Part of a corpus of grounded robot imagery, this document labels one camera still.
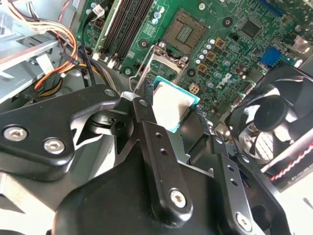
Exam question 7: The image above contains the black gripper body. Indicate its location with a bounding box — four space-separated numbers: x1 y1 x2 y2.
52 109 237 235

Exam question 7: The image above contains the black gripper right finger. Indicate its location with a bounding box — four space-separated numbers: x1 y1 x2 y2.
195 104 291 235

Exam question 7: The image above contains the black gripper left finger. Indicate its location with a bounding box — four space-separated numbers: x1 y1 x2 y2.
0 79 194 226

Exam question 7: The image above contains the CPU with silver top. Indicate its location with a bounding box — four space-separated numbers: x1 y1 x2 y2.
153 75 201 134

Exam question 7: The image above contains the metal locking lever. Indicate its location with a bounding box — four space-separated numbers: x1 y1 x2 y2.
128 44 159 94

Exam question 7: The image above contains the metal socket cover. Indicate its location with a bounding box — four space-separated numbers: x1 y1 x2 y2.
136 43 190 85

